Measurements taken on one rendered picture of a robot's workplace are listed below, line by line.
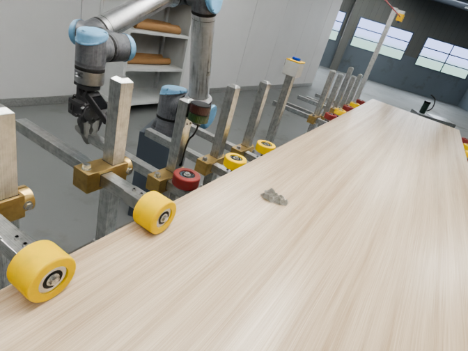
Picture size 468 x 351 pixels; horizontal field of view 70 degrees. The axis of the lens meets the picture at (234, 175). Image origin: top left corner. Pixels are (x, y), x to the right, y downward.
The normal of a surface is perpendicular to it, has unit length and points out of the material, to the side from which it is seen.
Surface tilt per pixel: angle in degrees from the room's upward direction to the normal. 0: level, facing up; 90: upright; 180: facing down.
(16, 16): 90
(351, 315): 0
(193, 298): 0
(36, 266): 27
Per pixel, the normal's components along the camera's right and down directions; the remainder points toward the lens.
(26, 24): 0.78, 0.45
